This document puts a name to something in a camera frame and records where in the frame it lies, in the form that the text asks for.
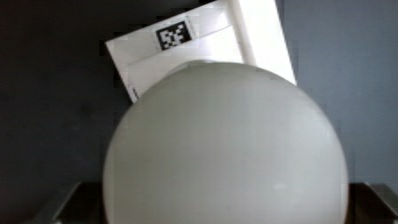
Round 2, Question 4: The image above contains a white lamp base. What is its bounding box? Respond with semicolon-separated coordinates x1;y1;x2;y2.
106;0;297;99

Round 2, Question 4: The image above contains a white lamp bulb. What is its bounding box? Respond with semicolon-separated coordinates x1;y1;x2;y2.
103;63;348;224

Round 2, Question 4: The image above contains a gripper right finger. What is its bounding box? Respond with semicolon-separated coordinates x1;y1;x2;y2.
345;183;398;224

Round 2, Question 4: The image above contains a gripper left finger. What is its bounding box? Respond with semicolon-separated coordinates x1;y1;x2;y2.
23;179;108;224

